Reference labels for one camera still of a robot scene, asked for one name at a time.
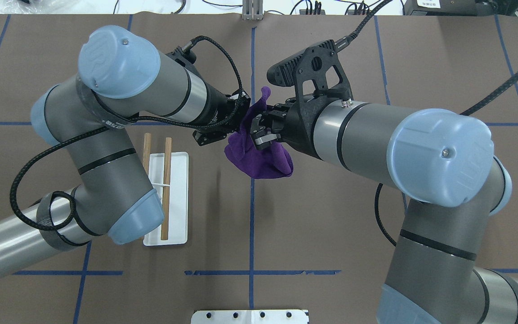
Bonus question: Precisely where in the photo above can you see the braided black cable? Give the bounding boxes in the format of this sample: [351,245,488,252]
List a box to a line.
[9,36,244,232]
[335,0,518,117]

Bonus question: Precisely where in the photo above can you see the white plate with holes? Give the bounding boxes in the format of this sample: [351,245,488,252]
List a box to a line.
[190,309,310,324]

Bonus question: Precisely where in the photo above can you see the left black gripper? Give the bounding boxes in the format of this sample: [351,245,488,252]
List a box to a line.
[193,91,250,146]

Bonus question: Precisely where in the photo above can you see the braided black cable left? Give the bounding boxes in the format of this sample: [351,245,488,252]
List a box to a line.
[9,36,244,232]

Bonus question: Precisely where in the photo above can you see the purple towel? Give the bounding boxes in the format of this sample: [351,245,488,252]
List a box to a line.
[224,86,294,179]

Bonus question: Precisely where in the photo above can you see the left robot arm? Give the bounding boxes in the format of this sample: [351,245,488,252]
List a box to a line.
[0,25,250,279]

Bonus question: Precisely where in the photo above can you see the long wooden rack bar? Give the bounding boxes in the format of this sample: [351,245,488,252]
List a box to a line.
[161,137,173,240]

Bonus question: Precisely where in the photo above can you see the white towel rack base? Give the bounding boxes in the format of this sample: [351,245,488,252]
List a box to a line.
[143,152,189,247]

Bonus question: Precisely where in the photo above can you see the short wooden rack bar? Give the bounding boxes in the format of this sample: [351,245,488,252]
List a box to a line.
[142,133,152,174]

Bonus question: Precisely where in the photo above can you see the brown table mat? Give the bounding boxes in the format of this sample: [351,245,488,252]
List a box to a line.
[0,13,518,324]

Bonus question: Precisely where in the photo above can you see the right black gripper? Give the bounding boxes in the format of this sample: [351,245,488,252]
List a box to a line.
[250,97,327,159]

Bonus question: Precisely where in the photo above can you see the aluminium profile post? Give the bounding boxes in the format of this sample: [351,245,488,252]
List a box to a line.
[242,0,264,21]

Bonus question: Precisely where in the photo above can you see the braided black cable right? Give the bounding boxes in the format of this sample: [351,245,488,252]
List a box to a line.
[335,0,518,117]

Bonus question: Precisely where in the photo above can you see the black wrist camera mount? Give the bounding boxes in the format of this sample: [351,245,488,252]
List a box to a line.
[266,40,353,101]

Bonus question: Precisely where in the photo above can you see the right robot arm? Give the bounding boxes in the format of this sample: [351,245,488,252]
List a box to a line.
[249,96,518,324]

